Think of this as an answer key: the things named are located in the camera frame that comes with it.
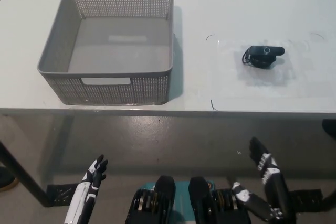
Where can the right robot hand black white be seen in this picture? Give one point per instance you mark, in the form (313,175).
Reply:
(275,190)

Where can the black shoe brown sole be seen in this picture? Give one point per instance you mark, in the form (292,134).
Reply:
(5,180)

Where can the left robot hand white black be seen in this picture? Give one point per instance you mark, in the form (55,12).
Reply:
(81,195)

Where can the grey perforated plastic basket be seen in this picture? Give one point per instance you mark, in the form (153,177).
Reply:
(118,48)

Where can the black metal table leg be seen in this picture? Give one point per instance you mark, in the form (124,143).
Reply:
(331,196)
(23,174)

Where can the black table foot plate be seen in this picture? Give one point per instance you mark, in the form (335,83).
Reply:
(61,193)
(305,196)

